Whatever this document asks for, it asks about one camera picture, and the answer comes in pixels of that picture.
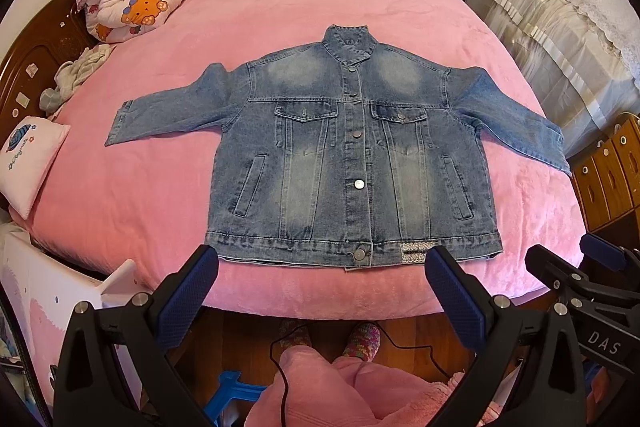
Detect blue denim jacket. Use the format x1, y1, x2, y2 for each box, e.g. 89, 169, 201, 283
107, 26, 568, 270

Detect knitted slipper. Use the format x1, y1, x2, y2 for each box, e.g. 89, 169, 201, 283
279, 319, 311, 350
343, 323, 381, 362

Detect wooden drawer cabinet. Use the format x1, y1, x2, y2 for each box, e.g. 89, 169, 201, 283
572, 115, 639, 233

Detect cream lace covered furniture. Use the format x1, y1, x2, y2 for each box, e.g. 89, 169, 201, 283
466, 0, 639, 156

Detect white pink bedside cabinet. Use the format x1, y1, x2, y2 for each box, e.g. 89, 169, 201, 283
1, 227, 143, 405

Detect blue plastic stool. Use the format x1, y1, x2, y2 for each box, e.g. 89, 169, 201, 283
204, 371, 267, 426

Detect crumpled grey white cloth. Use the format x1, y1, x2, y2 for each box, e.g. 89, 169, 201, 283
39, 43, 114, 115

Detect pink bed blanket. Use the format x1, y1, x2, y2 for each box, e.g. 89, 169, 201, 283
22, 0, 585, 320

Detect dark wooden headboard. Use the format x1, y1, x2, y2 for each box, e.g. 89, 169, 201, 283
0, 0, 98, 140

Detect small pink embroidered pillow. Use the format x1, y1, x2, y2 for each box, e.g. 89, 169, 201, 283
1, 116, 70, 220

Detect black cable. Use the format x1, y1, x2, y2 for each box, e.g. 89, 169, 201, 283
268, 321, 454, 427

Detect pink fleece trousers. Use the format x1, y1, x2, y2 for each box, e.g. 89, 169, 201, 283
243, 345, 501, 427

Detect left knitted slipper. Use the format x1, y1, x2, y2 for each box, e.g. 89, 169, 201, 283
279, 319, 311, 350

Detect right knitted slipper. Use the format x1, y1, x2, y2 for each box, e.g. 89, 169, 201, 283
343, 323, 381, 362

